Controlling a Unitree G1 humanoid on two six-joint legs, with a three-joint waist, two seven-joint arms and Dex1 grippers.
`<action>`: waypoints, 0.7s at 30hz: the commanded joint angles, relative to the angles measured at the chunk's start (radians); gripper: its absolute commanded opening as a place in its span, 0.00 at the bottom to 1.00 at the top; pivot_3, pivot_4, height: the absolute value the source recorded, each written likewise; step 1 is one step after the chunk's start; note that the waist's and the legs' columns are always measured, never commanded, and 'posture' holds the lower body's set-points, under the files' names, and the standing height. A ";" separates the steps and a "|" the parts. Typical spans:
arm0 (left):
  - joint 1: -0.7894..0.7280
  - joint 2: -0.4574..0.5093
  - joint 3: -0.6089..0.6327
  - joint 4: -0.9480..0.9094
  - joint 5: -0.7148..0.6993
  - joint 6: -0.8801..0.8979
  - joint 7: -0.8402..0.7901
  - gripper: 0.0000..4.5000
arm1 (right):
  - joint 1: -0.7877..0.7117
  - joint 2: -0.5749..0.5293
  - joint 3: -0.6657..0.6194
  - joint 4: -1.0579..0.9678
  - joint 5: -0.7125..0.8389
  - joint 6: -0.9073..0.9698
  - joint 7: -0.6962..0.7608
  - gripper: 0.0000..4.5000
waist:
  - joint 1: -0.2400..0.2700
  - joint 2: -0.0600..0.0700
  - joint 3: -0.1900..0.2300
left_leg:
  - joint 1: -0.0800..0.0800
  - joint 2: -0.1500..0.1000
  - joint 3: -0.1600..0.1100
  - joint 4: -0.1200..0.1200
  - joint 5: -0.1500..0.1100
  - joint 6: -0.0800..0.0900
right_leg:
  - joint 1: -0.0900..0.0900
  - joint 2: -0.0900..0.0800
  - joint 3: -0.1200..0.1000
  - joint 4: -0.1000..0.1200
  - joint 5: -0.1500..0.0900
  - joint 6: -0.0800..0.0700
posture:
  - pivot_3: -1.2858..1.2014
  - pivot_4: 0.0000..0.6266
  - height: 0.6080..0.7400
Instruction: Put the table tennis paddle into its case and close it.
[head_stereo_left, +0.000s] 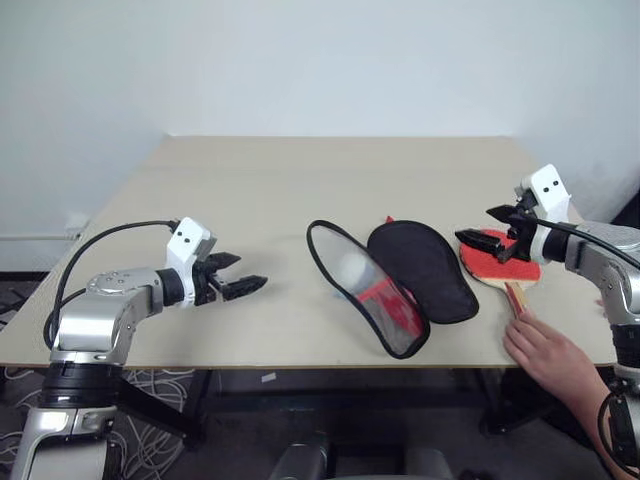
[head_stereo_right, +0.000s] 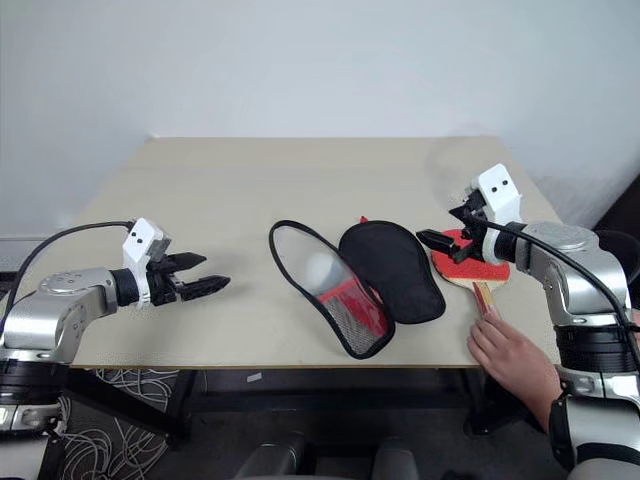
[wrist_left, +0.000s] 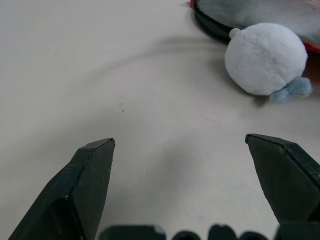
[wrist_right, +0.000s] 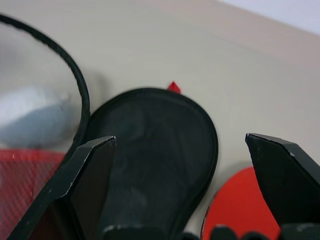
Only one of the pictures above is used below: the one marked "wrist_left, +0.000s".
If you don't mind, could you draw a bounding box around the red black mesh pouch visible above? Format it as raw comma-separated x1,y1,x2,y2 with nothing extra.
186,0,320,81

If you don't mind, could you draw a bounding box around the white plush ball keychain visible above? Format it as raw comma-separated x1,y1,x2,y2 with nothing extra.
224,22,313,104

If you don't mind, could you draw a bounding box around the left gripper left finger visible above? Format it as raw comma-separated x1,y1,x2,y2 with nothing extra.
7,137,116,240

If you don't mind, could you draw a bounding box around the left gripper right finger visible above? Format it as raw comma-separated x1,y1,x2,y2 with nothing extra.
245,133,320,225

